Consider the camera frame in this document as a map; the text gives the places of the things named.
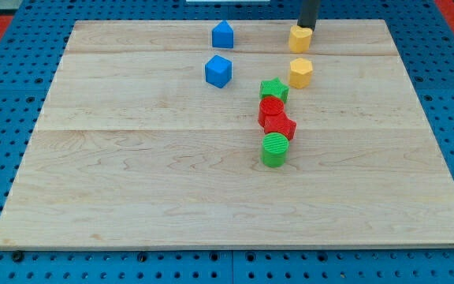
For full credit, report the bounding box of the yellow heart block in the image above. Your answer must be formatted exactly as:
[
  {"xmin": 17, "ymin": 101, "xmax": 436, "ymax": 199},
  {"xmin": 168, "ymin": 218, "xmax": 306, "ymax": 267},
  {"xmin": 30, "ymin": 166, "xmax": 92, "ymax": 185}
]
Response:
[{"xmin": 288, "ymin": 25, "xmax": 313, "ymax": 54}]

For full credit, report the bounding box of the yellow hexagon block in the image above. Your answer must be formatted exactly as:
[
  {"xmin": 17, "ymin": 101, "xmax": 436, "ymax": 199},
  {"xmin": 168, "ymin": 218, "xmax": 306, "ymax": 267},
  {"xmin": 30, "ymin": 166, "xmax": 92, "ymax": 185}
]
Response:
[{"xmin": 288, "ymin": 58, "xmax": 313, "ymax": 89}]

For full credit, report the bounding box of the green cylinder block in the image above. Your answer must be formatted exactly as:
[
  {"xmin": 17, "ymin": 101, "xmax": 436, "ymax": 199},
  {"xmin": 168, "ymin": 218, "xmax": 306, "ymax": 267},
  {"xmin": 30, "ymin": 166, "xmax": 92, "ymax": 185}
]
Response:
[{"xmin": 261, "ymin": 133, "xmax": 289, "ymax": 167}]

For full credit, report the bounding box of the red star block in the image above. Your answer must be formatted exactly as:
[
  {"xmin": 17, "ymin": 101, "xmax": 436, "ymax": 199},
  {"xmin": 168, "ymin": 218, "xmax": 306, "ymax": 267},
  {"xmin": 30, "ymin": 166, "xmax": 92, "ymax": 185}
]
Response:
[{"xmin": 263, "ymin": 112, "xmax": 297, "ymax": 140}]

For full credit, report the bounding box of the red cylinder block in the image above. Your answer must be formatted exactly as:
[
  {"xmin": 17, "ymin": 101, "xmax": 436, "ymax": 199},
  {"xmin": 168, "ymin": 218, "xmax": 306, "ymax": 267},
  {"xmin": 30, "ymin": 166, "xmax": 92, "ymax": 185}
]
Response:
[{"xmin": 258, "ymin": 96, "xmax": 285, "ymax": 127}]

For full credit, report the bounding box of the green star block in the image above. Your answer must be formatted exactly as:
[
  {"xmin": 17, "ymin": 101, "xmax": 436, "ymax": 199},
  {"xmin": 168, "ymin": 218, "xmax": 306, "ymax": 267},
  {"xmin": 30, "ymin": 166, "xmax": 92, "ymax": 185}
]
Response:
[{"xmin": 259, "ymin": 77, "xmax": 289, "ymax": 103}]

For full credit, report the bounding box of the light wooden board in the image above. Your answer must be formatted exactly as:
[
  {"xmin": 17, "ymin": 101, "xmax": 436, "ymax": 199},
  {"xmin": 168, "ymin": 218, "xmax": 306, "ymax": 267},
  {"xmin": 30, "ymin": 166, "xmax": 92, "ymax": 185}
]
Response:
[{"xmin": 0, "ymin": 20, "xmax": 454, "ymax": 251}]

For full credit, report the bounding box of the blue cube block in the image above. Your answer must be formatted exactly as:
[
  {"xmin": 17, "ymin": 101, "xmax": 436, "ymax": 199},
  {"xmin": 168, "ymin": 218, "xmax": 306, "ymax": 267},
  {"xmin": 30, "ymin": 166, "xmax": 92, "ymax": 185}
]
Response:
[{"xmin": 205, "ymin": 55, "xmax": 233, "ymax": 88}]

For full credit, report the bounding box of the blue triangular prism block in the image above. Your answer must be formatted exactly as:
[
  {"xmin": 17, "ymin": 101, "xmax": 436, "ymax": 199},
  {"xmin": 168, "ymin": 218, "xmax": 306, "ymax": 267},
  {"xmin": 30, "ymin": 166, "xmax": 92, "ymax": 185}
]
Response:
[{"xmin": 211, "ymin": 21, "xmax": 234, "ymax": 49}]

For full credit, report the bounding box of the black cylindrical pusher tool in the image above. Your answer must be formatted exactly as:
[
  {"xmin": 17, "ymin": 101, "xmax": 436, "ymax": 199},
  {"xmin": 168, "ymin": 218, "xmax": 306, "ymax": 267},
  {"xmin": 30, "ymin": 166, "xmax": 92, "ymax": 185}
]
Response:
[{"xmin": 297, "ymin": 0, "xmax": 321, "ymax": 30}]

